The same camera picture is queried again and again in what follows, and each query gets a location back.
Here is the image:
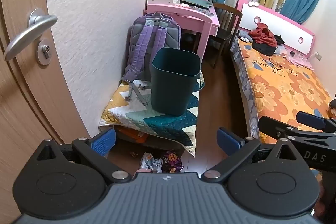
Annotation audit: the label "grey white cloth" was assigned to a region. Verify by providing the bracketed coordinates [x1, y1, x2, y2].
[238, 31, 253, 43]

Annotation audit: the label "wooden door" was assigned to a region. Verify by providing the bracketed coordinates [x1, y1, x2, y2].
[0, 0, 91, 215]

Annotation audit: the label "black clothes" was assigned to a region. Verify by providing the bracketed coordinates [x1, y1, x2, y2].
[253, 35, 285, 56]

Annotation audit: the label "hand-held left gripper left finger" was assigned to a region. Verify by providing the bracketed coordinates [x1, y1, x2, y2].
[34, 129, 133, 184]

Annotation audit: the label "purple grey backpack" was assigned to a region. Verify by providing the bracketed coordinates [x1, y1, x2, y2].
[121, 12, 181, 106]

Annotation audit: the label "silver snack wrapper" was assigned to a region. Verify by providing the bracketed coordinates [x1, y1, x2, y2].
[139, 153, 164, 173]

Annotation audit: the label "silver door handle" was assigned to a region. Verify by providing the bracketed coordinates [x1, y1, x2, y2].
[4, 9, 58, 62]

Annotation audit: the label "patchwork quilt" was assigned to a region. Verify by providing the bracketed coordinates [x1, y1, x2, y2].
[99, 70, 205, 158]

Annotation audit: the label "pink desk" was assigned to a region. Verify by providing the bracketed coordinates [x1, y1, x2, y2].
[144, 0, 220, 59]

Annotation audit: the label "dark teal trash bin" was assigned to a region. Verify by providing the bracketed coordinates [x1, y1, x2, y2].
[150, 47, 201, 116]

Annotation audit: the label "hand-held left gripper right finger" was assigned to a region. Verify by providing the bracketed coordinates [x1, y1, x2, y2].
[201, 127, 300, 180]

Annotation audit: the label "purple snack wrapper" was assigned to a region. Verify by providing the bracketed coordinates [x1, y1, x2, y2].
[161, 151, 183, 174]

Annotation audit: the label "dark wooden chair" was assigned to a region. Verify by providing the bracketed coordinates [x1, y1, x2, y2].
[209, 3, 243, 68]

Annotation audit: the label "pink cloth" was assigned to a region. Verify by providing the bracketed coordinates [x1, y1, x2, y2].
[287, 48, 313, 68]

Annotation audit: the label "red clothes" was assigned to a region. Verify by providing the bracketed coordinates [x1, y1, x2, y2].
[248, 22, 278, 47]

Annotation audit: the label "silver door lock cylinder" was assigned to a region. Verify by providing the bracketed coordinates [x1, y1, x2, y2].
[37, 39, 52, 66]

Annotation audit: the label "orange box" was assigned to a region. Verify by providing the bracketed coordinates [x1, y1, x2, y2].
[115, 127, 150, 145]

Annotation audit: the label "pink white bed headboard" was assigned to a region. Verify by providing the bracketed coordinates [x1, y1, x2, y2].
[235, 0, 315, 55]

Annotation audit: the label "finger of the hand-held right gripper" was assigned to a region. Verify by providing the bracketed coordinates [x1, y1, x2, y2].
[296, 111, 336, 133]
[258, 116, 336, 145]

